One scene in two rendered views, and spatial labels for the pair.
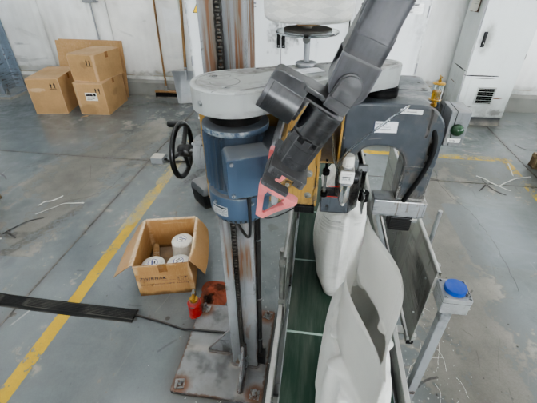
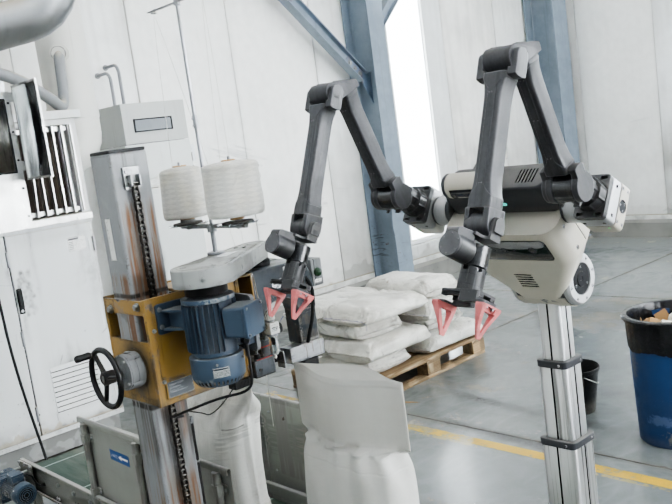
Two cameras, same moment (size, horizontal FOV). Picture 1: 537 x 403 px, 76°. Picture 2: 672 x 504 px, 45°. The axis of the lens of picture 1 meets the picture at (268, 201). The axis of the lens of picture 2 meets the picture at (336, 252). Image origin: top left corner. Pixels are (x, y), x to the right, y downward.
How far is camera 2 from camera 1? 1.84 m
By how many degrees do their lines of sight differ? 53
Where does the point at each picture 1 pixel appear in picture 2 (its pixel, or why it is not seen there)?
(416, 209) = (318, 345)
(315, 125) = (303, 252)
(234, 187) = (249, 327)
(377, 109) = (269, 272)
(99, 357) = not seen: outside the picture
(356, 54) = (312, 213)
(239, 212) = (237, 366)
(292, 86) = (288, 236)
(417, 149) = not seen: hidden behind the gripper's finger
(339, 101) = (314, 234)
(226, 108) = (224, 275)
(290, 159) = (296, 277)
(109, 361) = not seen: outside the picture
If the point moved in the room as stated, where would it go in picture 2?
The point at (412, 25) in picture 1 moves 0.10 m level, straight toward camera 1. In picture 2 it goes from (80, 264) to (84, 265)
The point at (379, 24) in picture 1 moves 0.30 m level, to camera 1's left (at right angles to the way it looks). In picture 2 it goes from (315, 199) to (236, 216)
